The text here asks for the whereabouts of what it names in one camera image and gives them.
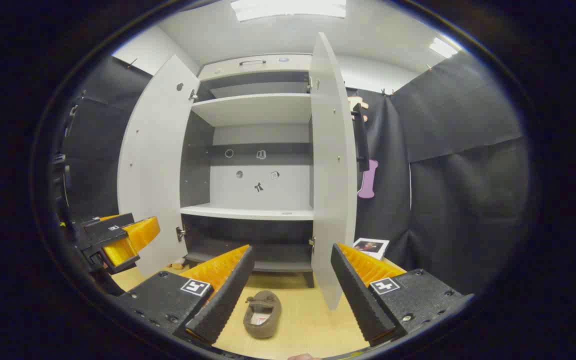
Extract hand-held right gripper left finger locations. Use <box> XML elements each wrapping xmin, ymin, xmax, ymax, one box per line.
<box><xmin>118</xmin><ymin>244</ymin><xmax>256</xmax><ymax>347</ymax></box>

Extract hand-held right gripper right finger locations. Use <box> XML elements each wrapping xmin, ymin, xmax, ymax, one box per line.
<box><xmin>330</xmin><ymin>242</ymin><xmax>469</xmax><ymax>347</ymax></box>

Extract brown fuzzy shoe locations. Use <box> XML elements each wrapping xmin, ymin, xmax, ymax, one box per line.
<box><xmin>243</xmin><ymin>290</ymin><xmax>283</xmax><ymax>339</ymax></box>

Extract white cabinet door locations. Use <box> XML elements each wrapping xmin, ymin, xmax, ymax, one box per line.
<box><xmin>309</xmin><ymin>32</ymin><xmax>359</xmax><ymax>311</ymax></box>
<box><xmin>117</xmin><ymin>54</ymin><xmax>201</xmax><ymax>278</ymax></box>

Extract white book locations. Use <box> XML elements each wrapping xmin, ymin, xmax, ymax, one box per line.
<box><xmin>353</xmin><ymin>237</ymin><xmax>390</xmax><ymax>261</ymax></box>

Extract small ceiling light panel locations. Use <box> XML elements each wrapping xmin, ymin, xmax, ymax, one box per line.
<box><xmin>428</xmin><ymin>37</ymin><xmax>459</xmax><ymax>58</ymax></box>

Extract large ceiling light panel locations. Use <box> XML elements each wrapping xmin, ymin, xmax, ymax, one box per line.
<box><xmin>230</xmin><ymin>0</ymin><xmax>347</xmax><ymax>22</ymax></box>

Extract black door handle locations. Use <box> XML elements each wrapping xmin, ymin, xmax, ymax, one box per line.
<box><xmin>352</xmin><ymin>103</ymin><xmax>371</xmax><ymax>172</ymax></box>

